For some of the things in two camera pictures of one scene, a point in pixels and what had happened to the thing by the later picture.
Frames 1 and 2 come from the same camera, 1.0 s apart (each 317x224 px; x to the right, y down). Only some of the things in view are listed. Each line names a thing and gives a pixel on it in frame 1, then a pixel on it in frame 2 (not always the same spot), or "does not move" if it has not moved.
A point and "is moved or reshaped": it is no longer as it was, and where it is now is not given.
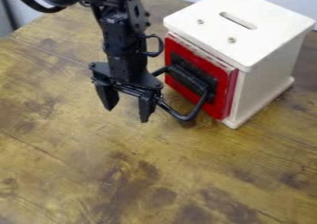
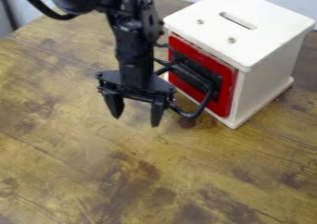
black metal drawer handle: (167, 109) is moved or reshaped
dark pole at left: (13, 12) does not move
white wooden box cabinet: (252, 32) does not move
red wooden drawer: (189, 95) is moved or reshaped
